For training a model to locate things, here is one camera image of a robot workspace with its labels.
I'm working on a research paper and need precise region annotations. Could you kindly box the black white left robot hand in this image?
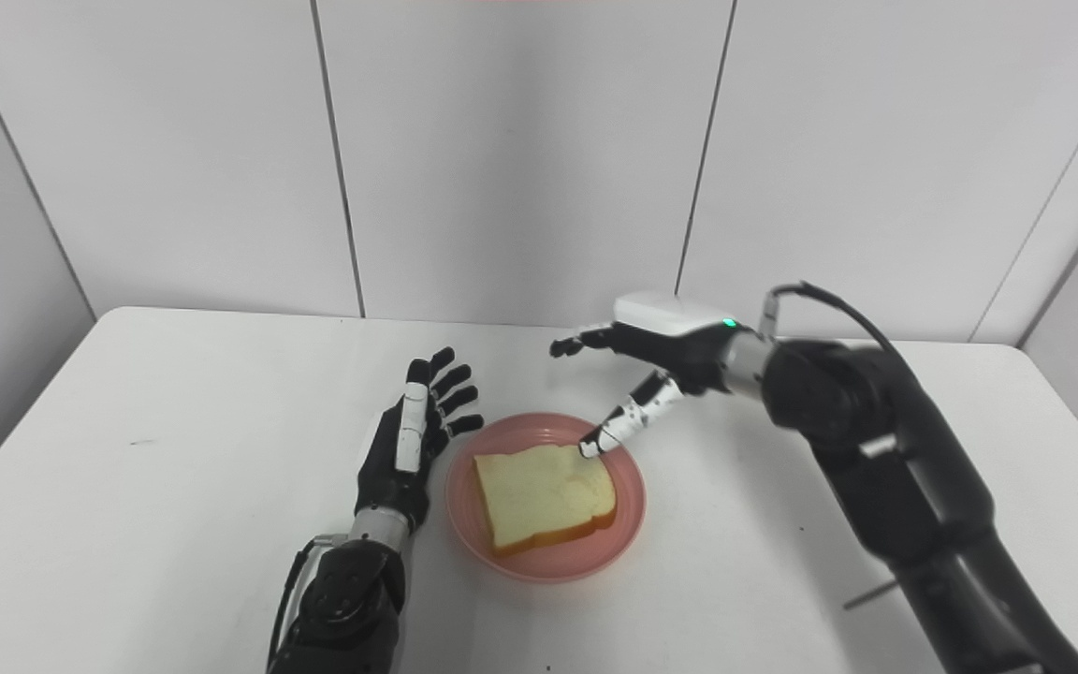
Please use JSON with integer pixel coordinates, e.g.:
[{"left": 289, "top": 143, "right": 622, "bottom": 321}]
[{"left": 355, "top": 346, "right": 486, "bottom": 536}]

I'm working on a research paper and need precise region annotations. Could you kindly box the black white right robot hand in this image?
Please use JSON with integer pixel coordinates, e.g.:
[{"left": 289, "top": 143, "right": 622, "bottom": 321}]
[{"left": 549, "top": 290, "right": 746, "bottom": 460}]

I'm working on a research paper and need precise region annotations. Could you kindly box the slice of white bread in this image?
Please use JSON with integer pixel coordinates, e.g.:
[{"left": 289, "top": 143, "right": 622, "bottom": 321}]
[{"left": 473, "top": 444, "right": 618, "bottom": 558}]

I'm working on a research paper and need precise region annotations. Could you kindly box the pink round plate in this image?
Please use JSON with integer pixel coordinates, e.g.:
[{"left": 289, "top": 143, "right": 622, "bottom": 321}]
[{"left": 445, "top": 412, "right": 648, "bottom": 584}]

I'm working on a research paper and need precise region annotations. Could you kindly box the thin grey metal rod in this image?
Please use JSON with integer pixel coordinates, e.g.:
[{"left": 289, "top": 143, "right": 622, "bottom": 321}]
[{"left": 841, "top": 580, "right": 900, "bottom": 611}]

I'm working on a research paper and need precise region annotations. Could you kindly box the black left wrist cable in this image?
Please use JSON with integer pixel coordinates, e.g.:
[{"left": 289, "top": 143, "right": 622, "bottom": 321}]
[{"left": 268, "top": 534, "right": 348, "bottom": 670}]

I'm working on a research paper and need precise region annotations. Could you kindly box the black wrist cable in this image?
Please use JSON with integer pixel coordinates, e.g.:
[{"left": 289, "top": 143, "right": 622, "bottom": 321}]
[
  {"left": 759, "top": 281, "right": 905, "bottom": 361},
  {"left": 268, "top": 534, "right": 348, "bottom": 670}
]

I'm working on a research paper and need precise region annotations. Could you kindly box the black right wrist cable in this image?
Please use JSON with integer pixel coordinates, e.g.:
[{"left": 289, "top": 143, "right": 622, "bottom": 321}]
[{"left": 759, "top": 281, "right": 905, "bottom": 361}]

